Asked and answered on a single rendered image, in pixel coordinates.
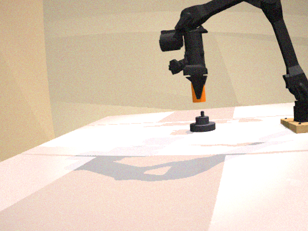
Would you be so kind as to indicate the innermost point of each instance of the black round pedestal with short shaft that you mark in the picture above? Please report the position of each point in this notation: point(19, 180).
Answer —
point(202, 124)

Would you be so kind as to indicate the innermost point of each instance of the orange cylinder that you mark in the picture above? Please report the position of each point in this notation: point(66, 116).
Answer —
point(195, 100)

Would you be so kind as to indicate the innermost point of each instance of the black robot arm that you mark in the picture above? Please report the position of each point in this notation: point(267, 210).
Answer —
point(195, 16)

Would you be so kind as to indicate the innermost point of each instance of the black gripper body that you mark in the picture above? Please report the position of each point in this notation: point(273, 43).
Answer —
point(196, 62)

